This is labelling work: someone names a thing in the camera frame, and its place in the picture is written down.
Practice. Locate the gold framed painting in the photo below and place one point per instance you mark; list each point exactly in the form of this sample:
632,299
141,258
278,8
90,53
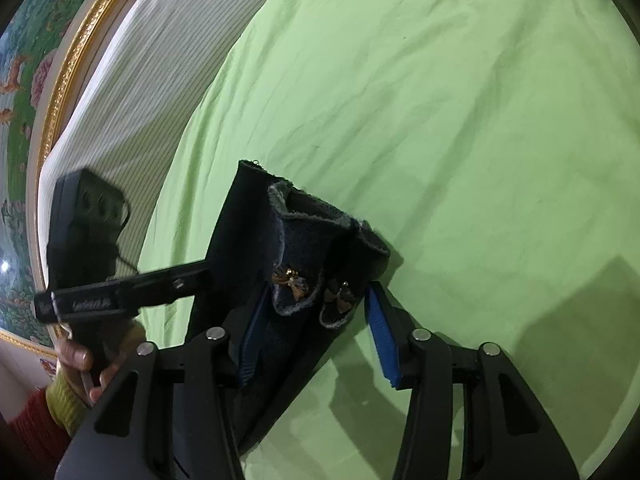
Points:
45,48

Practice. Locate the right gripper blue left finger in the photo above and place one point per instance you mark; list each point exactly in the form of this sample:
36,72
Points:
166,415

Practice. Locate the black pants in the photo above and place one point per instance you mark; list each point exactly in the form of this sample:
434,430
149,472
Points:
288,273

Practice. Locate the white striped headboard cushion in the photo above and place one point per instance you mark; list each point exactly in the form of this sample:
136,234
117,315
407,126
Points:
130,118

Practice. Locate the left hand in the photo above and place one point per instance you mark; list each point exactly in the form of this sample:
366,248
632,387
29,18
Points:
75,362

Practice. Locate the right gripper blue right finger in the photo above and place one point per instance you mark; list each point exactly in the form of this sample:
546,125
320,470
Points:
507,432

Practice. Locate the left forearm red yellow sleeve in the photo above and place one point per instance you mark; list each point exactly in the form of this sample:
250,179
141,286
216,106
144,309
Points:
35,441

